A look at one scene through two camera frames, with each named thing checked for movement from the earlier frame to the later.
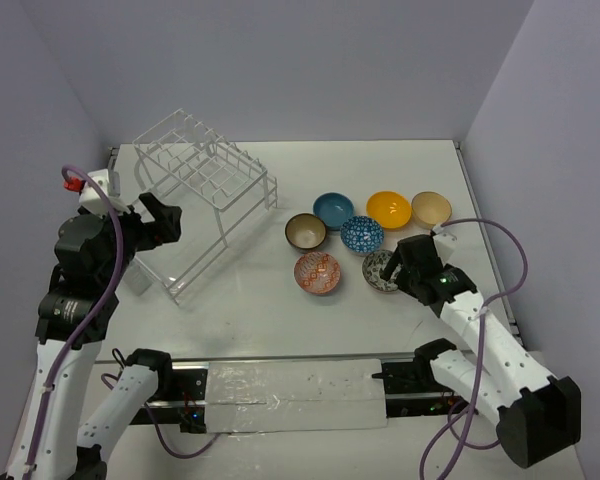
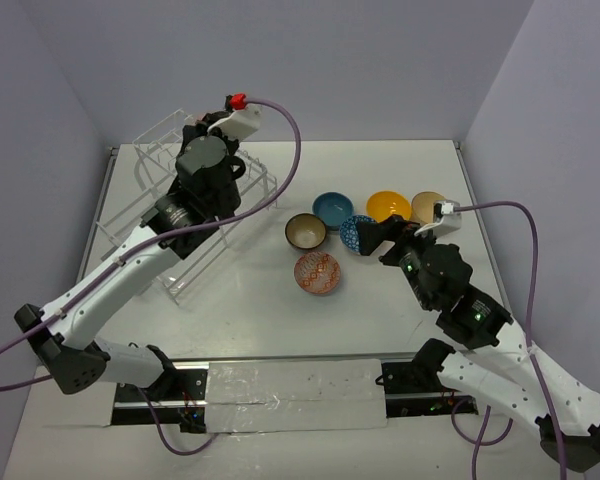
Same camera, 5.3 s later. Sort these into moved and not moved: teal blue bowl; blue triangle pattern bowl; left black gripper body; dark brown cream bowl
Moved: left black gripper body
Not moved: blue triangle pattern bowl; dark brown cream bowl; teal blue bowl
